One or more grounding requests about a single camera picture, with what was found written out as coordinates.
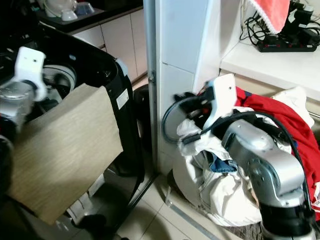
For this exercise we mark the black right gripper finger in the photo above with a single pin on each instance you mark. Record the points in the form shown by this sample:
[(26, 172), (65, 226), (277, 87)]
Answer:
[(181, 98)]

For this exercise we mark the beige woven cloth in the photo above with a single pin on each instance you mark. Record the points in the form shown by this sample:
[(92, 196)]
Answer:
[(70, 150)]

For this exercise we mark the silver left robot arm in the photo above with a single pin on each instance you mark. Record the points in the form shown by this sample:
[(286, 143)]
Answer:
[(12, 102)]

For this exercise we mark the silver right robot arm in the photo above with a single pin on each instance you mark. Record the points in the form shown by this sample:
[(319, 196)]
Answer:
[(270, 160)]

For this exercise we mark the black top-load washing machine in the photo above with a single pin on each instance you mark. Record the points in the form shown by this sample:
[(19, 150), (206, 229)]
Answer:
[(102, 67)]

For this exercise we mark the white washer label sticker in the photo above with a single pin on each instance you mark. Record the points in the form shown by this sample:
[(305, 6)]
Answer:
[(122, 98)]

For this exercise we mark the blue denim garment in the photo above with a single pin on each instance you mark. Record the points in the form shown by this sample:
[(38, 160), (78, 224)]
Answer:
[(221, 164)]

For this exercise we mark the white shelf board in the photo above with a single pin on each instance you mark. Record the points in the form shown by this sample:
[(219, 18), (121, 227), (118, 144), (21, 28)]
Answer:
[(270, 67)]

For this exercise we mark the cream kitchen cabinet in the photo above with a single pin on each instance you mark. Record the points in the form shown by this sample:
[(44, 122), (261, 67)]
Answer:
[(120, 37)]

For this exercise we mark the red garment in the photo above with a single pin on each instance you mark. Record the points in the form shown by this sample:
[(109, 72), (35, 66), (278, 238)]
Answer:
[(287, 122)]

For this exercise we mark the small blue container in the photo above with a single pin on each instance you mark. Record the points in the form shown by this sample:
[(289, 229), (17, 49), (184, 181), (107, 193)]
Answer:
[(85, 8)]

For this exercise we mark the black power strip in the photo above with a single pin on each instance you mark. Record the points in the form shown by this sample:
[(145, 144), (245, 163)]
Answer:
[(287, 46)]

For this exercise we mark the black kitchen countertop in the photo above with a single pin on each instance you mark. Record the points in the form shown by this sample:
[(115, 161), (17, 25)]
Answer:
[(110, 14)]

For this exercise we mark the pink hanging towel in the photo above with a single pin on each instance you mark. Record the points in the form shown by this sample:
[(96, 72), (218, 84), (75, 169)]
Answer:
[(272, 12)]

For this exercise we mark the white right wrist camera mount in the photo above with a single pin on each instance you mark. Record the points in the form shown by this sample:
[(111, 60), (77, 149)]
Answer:
[(222, 95)]

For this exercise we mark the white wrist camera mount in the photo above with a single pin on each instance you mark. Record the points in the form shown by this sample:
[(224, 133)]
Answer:
[(29, 62), (222, 95)]

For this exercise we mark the grey sliding door frame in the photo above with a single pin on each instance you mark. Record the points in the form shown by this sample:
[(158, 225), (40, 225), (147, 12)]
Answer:
[(150, 75)]

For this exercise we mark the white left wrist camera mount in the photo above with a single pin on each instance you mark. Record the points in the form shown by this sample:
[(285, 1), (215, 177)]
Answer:
[(29, 62)]

